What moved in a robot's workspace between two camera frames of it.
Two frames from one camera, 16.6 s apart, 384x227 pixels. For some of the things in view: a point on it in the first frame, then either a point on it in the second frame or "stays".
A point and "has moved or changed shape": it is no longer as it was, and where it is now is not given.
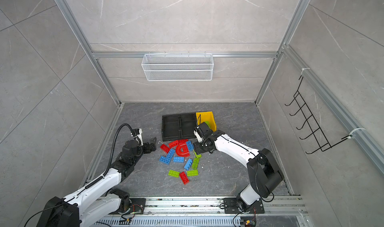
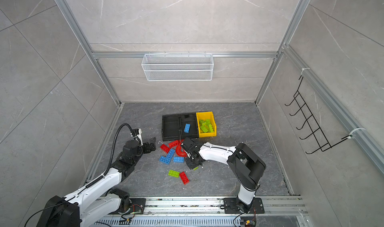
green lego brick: [193, 172] has moved or changed shape
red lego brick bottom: [184, 178] stays
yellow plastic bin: [201, 117] stays
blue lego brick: [188, 164] has moved or changed shape
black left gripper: [148, 149] stays
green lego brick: [173, 173] stays
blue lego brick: [164, 159] stays
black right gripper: [197, 148] → [191, 166]
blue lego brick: [178, 159] stays
